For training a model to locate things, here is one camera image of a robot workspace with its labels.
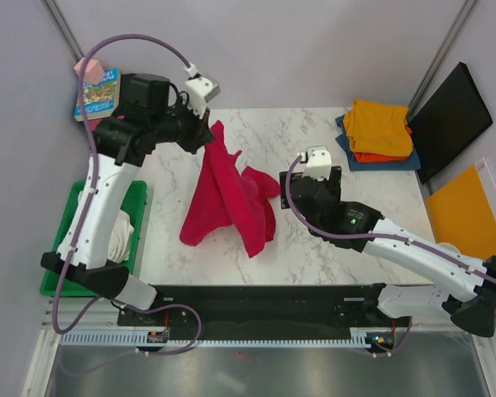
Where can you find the orange folder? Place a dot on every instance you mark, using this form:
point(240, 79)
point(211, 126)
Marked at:
point(460, 215)

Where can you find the green plastic tray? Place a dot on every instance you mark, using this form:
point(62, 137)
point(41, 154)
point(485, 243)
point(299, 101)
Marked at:
point(134, 204)

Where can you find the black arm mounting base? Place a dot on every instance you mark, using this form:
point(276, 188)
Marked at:
point(294, 311)

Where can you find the colourful paperback book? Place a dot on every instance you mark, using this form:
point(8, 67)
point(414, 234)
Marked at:
point(102, 99)

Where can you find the white crumpled cloth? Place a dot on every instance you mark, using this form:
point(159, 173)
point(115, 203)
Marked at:
point(122, 235)

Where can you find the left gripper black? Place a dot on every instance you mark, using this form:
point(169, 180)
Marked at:
point(200, 131)

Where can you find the pale yellow mug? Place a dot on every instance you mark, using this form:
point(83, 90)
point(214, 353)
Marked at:
point(449, 247)

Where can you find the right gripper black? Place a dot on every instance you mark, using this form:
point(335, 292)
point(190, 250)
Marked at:
point(333, 184)

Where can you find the white slotted cable duct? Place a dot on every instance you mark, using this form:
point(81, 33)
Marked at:
point(144, 338)

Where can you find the pink cube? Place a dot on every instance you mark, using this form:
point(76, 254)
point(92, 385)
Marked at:
point(93, 73)

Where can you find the crimson red t-shirt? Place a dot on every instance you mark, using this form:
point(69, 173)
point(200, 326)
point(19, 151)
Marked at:
point(225, 196)

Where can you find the black pink mini drawer unit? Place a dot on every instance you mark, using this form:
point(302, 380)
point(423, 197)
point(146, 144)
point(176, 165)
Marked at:
point(90, 125)

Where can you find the black flat board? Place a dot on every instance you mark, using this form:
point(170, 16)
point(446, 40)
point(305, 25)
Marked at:
point(449, 122)

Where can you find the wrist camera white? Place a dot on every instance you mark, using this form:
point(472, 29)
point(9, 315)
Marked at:
point(201, 90)
point(318, 163)

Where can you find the mustard yellow folded t-shirt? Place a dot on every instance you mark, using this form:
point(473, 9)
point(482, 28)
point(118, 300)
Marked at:
point(378, 128)

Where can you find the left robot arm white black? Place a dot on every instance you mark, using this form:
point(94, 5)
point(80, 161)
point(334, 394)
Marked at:
point(151, 111)

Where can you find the blue folded t-shirt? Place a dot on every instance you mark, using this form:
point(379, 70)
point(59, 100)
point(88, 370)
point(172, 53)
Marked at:
point(412, 163)

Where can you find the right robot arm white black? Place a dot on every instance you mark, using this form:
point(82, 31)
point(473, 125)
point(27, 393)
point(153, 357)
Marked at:
point(460, 288)

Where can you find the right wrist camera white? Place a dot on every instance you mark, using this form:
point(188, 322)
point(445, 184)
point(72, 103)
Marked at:
point(318, 163)

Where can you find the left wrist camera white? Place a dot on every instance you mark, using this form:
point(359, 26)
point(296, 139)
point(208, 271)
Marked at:
point(201, 90)

